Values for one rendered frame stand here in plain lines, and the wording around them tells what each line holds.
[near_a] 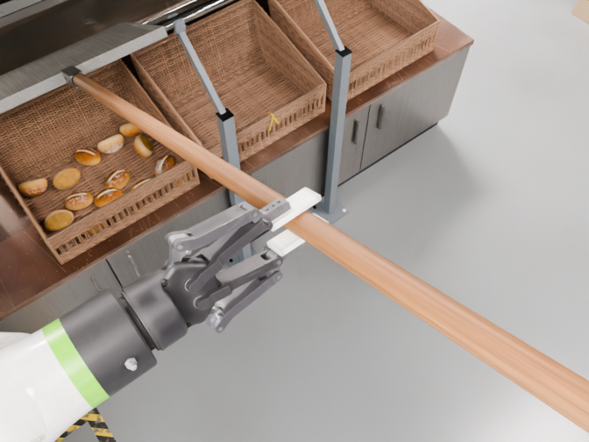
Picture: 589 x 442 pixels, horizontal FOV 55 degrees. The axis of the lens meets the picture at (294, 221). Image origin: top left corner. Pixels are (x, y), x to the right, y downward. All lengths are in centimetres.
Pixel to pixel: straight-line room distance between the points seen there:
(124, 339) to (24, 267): 154
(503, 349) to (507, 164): 263
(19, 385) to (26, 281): 150
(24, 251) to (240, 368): 93
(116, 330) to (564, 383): 38
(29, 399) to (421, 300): 35
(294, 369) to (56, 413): 183
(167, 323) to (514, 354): 31
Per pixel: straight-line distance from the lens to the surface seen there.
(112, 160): 223
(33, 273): 205
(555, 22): 401
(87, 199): 209
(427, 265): 261
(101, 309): 57
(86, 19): 212
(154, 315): 57
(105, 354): 56
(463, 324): 47
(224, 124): 178
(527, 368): 45
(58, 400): 56
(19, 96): 153
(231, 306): 63
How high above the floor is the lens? 223
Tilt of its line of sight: 57 degrees down
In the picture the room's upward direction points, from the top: straight up
